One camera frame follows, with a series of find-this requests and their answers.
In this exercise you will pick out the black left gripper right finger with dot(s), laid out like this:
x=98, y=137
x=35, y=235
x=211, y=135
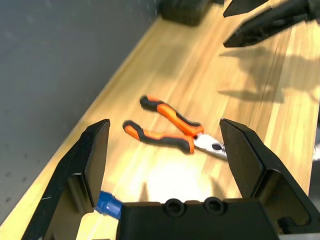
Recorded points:
x=252, y=162

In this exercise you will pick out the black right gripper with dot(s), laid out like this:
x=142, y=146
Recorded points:
x=315, y=10

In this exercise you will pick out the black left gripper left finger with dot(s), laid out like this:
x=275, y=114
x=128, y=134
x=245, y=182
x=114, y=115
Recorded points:
x=70, y=175

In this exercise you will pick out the orange black pliers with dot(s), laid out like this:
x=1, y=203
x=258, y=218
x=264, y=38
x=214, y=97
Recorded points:
x=160, y=136

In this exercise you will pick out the black plastic tool case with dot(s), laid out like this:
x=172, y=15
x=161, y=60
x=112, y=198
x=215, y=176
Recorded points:
x=182, y=12

